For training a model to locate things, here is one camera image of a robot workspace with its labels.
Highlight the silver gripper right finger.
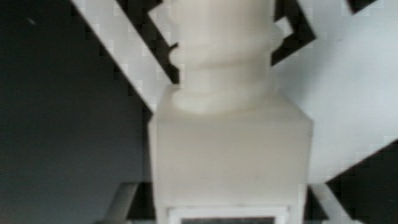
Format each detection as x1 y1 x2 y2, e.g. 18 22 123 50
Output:
309 183 362 224

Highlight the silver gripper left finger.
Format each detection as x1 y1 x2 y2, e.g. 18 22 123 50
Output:
101 183 139 224

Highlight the white table leg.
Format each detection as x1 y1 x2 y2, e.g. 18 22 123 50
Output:
149 0 313 224

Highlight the white marker sheet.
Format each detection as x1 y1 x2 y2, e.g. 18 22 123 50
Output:
71 0 398 224

